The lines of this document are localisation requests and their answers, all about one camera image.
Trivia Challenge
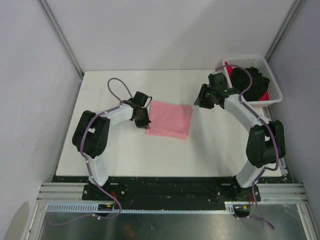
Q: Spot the aluminium frame post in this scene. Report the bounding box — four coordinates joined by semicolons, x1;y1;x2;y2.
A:
37;0;85;77
264;0;305;61

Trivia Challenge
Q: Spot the white plastic basket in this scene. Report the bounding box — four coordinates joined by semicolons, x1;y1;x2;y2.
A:
222;56;283;108

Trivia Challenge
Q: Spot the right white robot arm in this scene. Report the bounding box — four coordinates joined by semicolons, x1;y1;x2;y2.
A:
194;83;286;201

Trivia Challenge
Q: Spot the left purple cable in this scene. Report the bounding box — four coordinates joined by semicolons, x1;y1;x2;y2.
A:
47;78;135;226

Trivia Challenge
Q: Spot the grey slotted cable duct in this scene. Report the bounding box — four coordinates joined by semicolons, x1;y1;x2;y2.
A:
46;201;253;215

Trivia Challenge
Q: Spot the left aluminium frame post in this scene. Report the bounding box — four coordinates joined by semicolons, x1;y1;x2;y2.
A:
37;0;85;77

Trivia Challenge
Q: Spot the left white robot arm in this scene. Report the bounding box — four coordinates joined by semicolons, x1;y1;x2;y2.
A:
72;103;151;200

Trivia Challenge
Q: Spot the aluminium frame rail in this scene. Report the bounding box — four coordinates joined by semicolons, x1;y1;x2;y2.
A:
37;182;309;204

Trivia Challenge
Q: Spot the black t shirt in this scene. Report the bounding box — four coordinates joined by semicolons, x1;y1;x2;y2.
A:
230;67;270;102

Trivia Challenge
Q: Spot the right aluminium frame post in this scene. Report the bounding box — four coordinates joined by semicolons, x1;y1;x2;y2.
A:
264;0;305;61

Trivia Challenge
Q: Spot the red t shirt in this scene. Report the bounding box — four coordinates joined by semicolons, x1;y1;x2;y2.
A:
224;61;234;79

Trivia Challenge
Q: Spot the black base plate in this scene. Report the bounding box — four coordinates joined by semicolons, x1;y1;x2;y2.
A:
52;176;261;211

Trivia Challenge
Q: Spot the pink t shirt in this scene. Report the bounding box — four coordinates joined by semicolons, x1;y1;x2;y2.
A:
146;101;193;140

